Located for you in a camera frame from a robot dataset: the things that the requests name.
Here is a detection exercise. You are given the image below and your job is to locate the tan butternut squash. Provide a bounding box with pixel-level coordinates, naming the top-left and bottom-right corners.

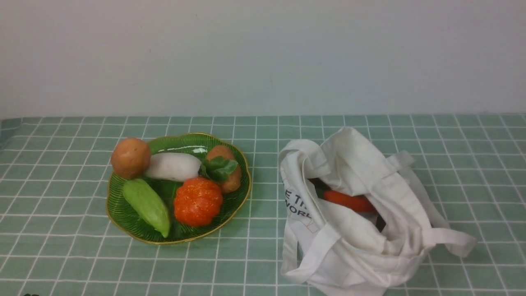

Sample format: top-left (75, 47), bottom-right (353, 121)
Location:
top-left (110, 137), bottom-right (152, 180)

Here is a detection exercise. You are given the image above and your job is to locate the brown potato on plate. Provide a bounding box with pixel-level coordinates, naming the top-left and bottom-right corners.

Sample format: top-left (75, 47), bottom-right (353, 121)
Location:
top-left (205, 145), bottom-right (242, 193)

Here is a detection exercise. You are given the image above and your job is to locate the green glass plate gold rim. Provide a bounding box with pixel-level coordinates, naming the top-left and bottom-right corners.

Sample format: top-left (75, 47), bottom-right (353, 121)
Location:
top-left (106, 133), bottom-right (252, 245)

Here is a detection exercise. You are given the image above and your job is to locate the orange pumpkin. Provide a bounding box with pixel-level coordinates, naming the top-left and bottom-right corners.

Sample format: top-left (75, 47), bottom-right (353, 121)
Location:
top-left (173, 177), bottom-right (223, 227)

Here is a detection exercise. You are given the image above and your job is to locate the white radish with green leaves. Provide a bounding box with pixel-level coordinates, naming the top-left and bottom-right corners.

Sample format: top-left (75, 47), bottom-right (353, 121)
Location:
top-left (144, 150), bottom-right (242, 183)

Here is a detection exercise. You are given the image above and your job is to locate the orange carrot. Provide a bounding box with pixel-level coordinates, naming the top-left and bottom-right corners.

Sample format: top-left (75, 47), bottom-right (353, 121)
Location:
top-left (322, 190), bottom-right (376, 213)

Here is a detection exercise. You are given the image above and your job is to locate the green checkered tablecloth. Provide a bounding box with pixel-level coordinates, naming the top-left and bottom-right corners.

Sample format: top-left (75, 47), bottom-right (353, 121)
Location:
top-left (0, 114), bottom-right (526, 296)

